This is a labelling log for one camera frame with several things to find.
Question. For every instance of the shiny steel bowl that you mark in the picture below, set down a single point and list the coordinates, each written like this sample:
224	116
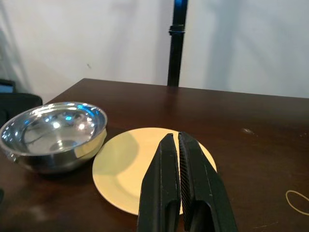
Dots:
51	135

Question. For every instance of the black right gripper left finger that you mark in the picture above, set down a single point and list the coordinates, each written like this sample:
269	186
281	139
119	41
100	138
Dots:
159	183

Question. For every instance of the yellow rubber band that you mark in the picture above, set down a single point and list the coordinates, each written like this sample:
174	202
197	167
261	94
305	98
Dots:
293	203

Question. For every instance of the black bag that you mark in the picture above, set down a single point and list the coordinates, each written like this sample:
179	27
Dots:
14	104

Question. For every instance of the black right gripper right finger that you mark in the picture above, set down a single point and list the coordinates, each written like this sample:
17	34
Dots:
205	183

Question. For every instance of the black vertical pole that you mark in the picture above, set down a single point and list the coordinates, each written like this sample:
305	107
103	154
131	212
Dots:
176	43

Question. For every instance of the pale yellow round plate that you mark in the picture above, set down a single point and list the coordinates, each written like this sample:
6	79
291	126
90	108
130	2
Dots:
120	169

